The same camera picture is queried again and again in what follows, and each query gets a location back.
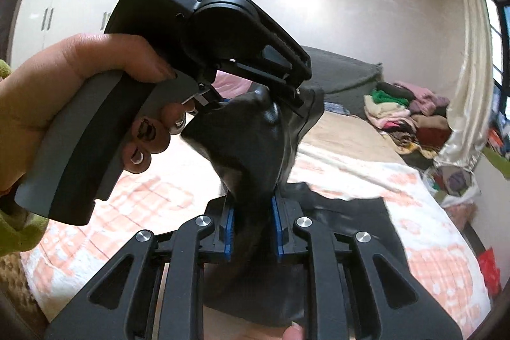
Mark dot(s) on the cream satin curtain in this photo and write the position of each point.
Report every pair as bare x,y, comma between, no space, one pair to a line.
474,65

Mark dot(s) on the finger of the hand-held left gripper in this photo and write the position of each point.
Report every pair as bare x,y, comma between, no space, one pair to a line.
263,79
285,49

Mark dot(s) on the black leather jacket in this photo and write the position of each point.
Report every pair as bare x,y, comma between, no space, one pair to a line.
255,149

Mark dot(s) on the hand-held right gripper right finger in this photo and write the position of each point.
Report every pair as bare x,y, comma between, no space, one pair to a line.
277,232

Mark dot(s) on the person's right hand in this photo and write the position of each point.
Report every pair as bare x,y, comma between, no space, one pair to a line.
293,333

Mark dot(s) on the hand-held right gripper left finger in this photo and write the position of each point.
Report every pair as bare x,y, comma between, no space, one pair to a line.
228,232

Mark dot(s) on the green cloth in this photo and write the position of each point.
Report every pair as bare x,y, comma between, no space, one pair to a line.
498,162

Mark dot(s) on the dark framed window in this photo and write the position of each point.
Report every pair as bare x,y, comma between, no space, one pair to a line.
500,57

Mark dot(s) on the clear plastic bag of clothes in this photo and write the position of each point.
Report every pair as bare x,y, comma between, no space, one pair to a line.
454,180

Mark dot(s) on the white blanket with orange print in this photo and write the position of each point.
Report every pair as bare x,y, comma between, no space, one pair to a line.
418,212

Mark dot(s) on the pink comforter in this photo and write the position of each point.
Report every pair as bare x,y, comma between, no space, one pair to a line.
235,85

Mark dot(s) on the person's left hand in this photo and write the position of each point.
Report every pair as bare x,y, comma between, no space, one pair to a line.
79,57

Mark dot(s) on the red plastic bag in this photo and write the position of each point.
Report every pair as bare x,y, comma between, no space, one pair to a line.
490,272

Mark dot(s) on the person's left forearm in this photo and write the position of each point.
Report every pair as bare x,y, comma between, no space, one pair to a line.
16,232

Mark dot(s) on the pile of folded clothes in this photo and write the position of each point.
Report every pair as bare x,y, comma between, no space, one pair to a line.
402,113

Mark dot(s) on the grey padded headboard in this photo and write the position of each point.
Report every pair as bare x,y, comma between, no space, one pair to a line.
338,73

